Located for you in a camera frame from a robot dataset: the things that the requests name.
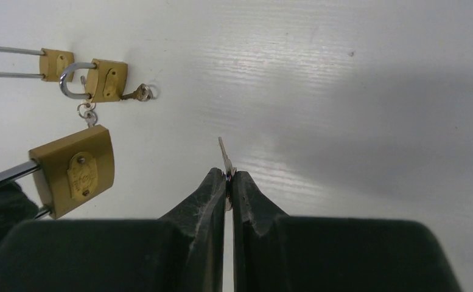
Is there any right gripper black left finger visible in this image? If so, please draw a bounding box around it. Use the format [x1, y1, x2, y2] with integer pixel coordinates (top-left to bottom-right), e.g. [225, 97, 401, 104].
[0, 168, 226, 291]

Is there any brass padlock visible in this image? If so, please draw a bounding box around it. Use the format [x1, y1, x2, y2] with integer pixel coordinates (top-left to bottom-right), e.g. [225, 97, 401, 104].
[58, 58, 155, 103]
[0, 125, 115, 219]
[0, 46, 75, 82]

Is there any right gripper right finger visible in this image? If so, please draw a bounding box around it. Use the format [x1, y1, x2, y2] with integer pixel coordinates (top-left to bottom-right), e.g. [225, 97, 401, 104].
[232, 171, 461, 291]

